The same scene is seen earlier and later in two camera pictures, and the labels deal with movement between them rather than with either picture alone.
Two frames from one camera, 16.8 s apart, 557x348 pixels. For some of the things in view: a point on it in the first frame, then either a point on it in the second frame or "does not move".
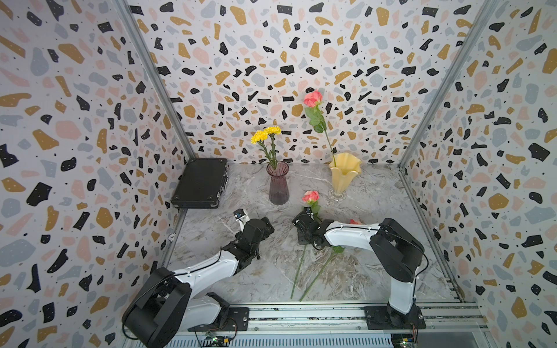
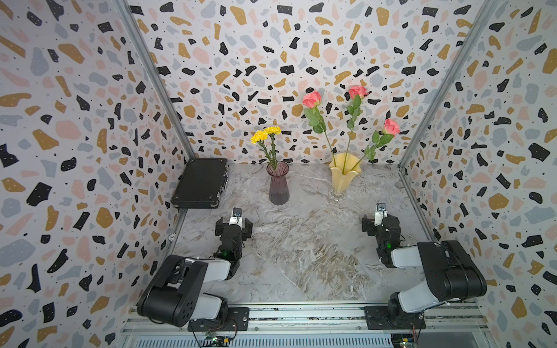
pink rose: (313, 100) does not move
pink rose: (311, 197) to (356, 93)
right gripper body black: (303, 240) to (373, 230)
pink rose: (335, 249) to (390, 129)
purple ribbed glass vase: (278, 192) does not move
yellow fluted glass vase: (347, 167) does not move
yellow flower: (273, 130) does not move
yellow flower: (259, 137) does not move
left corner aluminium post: (147, 64) does not move
